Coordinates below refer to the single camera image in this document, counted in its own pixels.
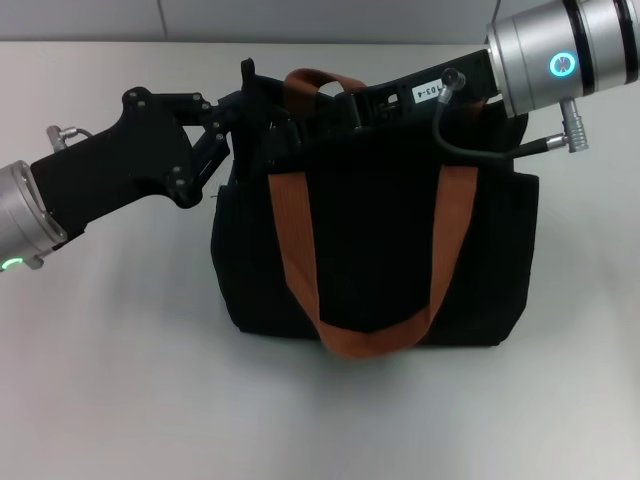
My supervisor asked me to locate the gripper cable with connector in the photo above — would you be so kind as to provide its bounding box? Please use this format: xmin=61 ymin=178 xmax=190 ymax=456
xmin=431 ymin=66 xmax=593 ymax=163
xmin=45 ymin=124 xmax=94 ymax=152

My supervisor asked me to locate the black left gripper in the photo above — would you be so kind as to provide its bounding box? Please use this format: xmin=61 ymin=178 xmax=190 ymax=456
xmin=31 ymin=86 xmax=252 ymax=249

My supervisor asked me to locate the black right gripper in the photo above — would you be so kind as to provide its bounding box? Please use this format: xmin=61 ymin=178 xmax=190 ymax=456
xmin=268 ymin=47 xmax=502 ymax=165

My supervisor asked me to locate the left gripper cable with connector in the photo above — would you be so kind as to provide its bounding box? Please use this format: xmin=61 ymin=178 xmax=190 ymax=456
xmin=45 ymin=124 xmax=94 ymax=152

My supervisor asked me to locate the black bag with orange straps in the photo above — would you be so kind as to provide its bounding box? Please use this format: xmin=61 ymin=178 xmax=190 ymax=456
xmin=209 ymin=58 xmax=542 ymax=362

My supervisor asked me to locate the right gripper cable with connector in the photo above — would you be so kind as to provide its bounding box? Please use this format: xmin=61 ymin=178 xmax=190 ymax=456
xmin=431 ymin=66 xmax=593 ymax=163

